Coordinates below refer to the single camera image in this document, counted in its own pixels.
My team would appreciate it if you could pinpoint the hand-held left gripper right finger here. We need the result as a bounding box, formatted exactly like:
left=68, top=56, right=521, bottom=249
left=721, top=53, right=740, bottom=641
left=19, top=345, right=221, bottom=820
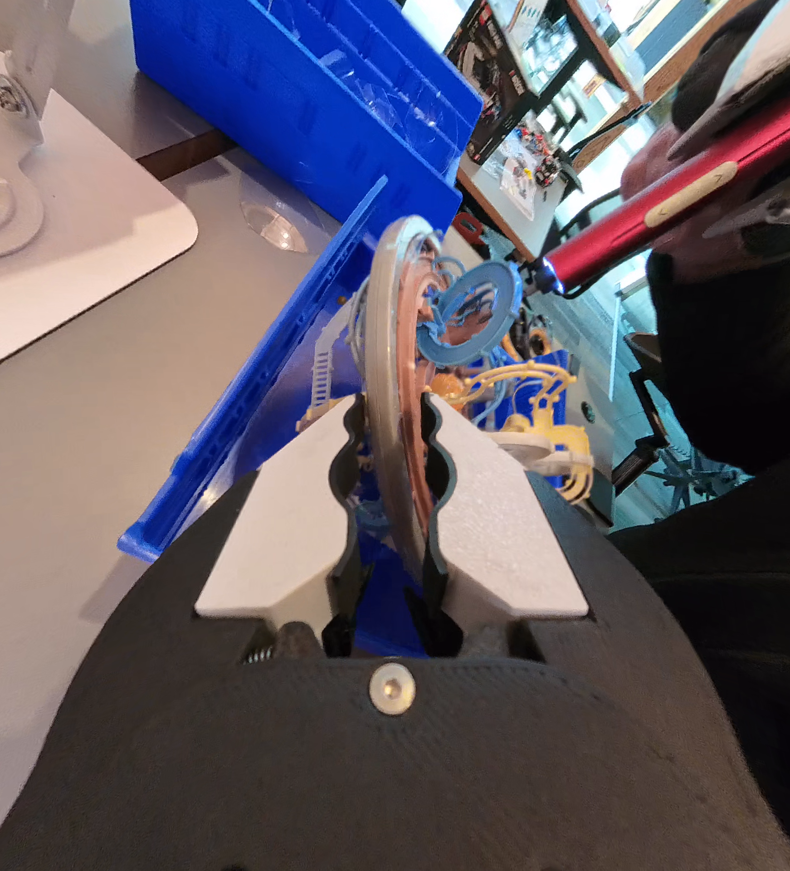
left=407, top=393, right=591, bottom=659

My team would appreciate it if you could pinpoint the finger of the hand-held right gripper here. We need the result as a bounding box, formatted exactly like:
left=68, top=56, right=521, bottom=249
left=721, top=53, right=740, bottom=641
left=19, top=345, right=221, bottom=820
left=667, top=27, right=790, bottom=155
left=701, top=177, right=790, bottom=237

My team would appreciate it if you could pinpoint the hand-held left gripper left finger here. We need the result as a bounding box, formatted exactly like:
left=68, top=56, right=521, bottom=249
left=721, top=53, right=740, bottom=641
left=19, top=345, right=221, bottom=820
left=193, top=393, right=369, bottom=659

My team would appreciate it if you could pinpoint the blue plastic bin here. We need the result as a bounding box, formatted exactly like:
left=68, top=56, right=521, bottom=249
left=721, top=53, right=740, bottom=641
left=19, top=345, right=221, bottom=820
left=117, top=176, right=573, bottom=657
left=130, top=0, right=484, bottom=235

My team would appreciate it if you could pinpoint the red electric screwdriver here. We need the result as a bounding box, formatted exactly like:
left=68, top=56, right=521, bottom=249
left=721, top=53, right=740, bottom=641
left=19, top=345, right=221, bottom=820
left=524, top=85, right=790, bottom=297

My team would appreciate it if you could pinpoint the clear ball maze puzzle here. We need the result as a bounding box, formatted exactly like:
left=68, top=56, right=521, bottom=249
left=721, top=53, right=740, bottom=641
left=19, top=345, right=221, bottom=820
left=296, top=214, right=596, bottom=579

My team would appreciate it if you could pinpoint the person's right hand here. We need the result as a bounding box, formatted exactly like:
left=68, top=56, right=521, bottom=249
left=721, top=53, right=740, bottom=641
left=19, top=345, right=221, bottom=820
left=619, top=128, right=778, bottom=274

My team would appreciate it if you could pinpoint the pile of toy parts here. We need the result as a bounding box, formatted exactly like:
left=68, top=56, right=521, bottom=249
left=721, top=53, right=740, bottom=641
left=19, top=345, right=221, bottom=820
left=500, top=122, right=573, bottom=188

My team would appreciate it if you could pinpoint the black toy set box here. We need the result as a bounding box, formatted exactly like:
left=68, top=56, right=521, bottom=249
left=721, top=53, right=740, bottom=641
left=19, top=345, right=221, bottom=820
left=446, top=0, right=540, bottom=166

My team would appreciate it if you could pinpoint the clear plastic dome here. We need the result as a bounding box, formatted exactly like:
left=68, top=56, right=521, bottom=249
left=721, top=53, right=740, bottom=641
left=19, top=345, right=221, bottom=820
left=240, top=173, right=312, bottom=254
left=259, top=0, right=467, bottom=181

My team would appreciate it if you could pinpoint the white document stand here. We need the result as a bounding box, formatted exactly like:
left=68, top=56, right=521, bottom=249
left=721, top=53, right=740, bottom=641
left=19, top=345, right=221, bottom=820
left=0, top=0, right=200, bottom=385

